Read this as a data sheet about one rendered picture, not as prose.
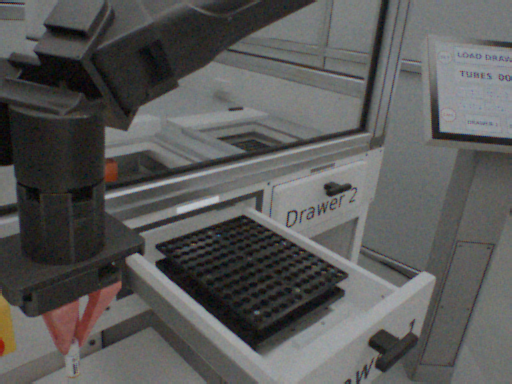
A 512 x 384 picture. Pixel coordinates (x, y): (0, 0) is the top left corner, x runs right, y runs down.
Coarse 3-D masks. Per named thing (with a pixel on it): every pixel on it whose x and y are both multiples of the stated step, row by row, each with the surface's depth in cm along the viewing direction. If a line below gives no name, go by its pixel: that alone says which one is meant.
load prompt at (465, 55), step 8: (456, 48) 119; (464, 48) 119; (472, 48) 119; (456, 56) 118; (464, 56) 118; (472, 56) 118; (480, 56) 118; (488, 56) 118; (496, 56) 119; (504, 56) 119; (472, 64) 118; (480, 64) 118; (488, 64) 118; (496, 64) 118; (504, 64) 118
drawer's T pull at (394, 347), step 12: (372, 336) 49; (384, 336) 49; (408, 336) 50; (372, 348) 49; (384, 348) 48; (396, 348) 48; (408, 348) 49; (384, 360) 46; (396, 360) 47; (384, 372) 46
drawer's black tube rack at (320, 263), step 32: (224, 224) 73; (256, 224) 74; (192, 256) 63; (224, 256) 65; (256, 256) 65; (288, 256) 66; (192, 288) 61; (224, 288) 57; (256, 288) 57; (288, 288) 58; (224, 320) 56; (256, 320) 53; (288, 320) 57
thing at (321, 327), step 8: (336, 312) 63; (344, 312) 63; (320, 320) 61; (328, 320) 61; (336, 320) 61; (312, 328) 59; (320, 328) 59; (328, 328) 60; (296, 336) 57; (304, 336) 57; (312, 336) 58; (296, 344) 57; (304, 344) 57
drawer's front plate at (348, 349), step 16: (400, 288) 55; (416, 288) 56; (432, 288) 59; (384, 304) 52; (400, 304) 53; (416, 304) 57; (368, 320) 49; (384, 320) 51; (400, 320) 55; (416, 320) 59; (336, 336) 46; (352, 336) 46; (368, 336) 49; (400, 336) 57; (320, 352) 44; (336, 352) 44; (352, 352) 47; (368, 352) 51; (288, 368) 42; (304, 368) 42; (320, 368) 43; (336, 368) 46; (352, 368) 49
